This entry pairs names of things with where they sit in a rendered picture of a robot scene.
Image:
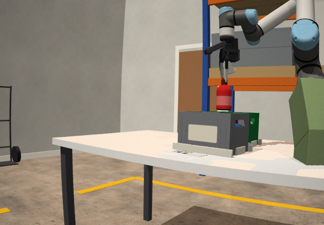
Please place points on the red bottle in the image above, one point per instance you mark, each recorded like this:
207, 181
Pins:
224, 96

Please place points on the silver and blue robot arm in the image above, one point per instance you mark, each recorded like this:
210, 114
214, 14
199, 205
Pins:
304, 32

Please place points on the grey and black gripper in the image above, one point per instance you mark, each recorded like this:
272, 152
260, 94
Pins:
227, 54

